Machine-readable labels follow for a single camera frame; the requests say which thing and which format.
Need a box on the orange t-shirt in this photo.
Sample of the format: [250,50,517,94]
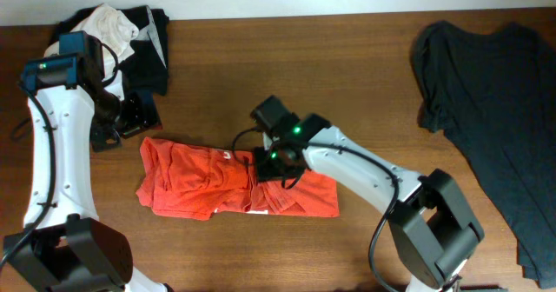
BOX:
[136,137,340,221]

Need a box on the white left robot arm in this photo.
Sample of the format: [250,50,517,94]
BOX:
[2,53,170,291]

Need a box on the folded black garment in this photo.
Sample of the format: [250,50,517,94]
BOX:
[44,5,169,96]

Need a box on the dark teal t-shirt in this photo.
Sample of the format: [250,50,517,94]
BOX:
[412,21,555,289]

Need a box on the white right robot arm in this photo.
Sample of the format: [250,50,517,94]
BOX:
[252,112,485,291]

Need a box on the folded white garment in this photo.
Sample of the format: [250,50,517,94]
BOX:
[69,3,139,61]

